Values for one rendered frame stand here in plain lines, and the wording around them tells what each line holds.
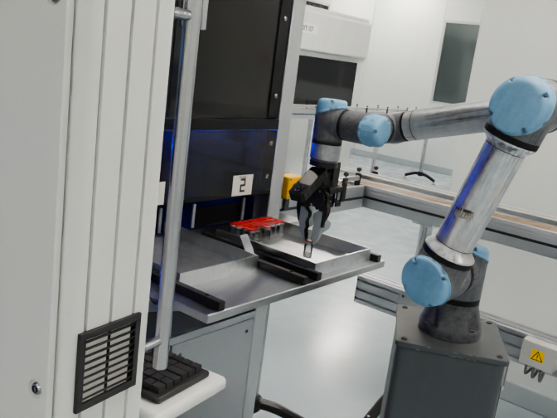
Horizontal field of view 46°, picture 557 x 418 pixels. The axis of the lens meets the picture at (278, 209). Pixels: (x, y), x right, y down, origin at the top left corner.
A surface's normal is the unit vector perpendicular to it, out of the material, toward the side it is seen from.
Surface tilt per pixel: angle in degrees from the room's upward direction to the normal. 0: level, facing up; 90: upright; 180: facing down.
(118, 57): 90
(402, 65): 90
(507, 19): 90
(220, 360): 90
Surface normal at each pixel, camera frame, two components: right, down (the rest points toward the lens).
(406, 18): -0.63, 0.10
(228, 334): 0.77, 0.23
